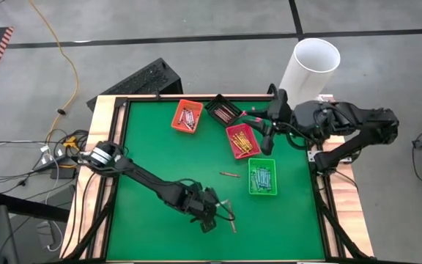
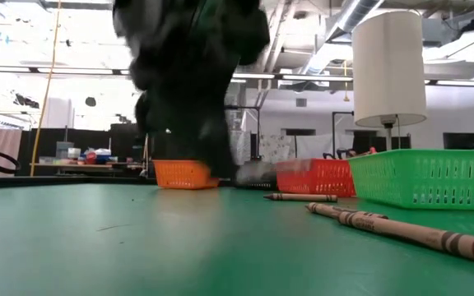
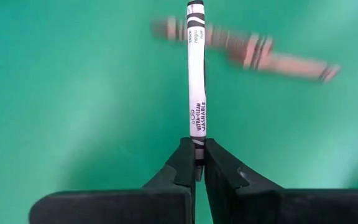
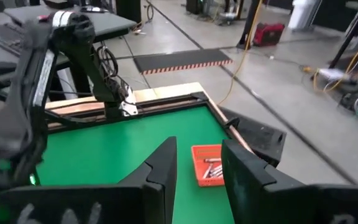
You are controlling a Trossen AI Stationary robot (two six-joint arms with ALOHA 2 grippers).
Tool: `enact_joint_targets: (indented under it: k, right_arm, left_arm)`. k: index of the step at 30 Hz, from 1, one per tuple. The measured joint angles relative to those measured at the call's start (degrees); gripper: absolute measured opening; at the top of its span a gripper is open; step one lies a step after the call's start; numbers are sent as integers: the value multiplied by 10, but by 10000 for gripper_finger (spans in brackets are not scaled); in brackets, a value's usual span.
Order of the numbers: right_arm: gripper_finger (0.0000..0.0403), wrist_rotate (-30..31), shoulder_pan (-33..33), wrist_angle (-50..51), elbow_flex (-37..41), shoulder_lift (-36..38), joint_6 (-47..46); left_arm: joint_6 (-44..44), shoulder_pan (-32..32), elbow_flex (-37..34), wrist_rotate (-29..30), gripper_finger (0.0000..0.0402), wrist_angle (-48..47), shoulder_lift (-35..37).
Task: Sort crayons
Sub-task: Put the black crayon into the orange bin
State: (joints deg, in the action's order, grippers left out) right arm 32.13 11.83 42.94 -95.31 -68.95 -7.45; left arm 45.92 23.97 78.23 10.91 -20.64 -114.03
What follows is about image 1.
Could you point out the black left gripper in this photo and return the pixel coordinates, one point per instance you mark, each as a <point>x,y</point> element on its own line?
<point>200,203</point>

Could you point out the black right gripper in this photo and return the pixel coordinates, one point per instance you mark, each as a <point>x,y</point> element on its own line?
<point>286,122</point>

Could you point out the brown crayon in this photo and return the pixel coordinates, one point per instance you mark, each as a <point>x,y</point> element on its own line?
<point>230,175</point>
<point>233,227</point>
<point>221,116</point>
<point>230,110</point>
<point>225,114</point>

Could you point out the yellow crayon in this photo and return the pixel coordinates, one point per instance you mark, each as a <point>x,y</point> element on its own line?
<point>248,138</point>
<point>245,151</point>
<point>244,141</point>
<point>240,144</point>

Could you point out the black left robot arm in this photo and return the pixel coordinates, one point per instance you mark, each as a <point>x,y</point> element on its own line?
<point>148,181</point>

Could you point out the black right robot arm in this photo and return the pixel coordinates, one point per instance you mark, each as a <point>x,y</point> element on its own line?
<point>361,117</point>

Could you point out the red plastic basket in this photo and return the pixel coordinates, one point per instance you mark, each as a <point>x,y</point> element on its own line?
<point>255,150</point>

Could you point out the green plastic basket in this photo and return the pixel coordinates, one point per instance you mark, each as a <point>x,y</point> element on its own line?
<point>250,165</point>

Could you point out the grey metal mounting plate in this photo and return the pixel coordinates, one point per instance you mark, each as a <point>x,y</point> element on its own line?
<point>311,155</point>

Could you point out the white lamp shade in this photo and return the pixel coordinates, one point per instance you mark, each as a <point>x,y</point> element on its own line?
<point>306,77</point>

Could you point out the black plastic basket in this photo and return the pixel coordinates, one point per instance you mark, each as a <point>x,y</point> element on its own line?
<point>212,106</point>

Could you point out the orange plastic basket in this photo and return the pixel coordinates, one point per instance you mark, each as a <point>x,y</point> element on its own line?
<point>176,124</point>

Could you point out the black perforated case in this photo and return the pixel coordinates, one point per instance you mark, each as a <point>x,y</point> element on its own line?
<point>141,82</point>

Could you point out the wooden table border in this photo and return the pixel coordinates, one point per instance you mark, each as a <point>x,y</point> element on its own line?
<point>103,113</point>

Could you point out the black frame strut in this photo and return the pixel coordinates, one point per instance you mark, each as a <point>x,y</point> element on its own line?
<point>339,220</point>
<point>93,227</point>

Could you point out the black table frame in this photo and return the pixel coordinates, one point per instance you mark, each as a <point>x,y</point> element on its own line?
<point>123,110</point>

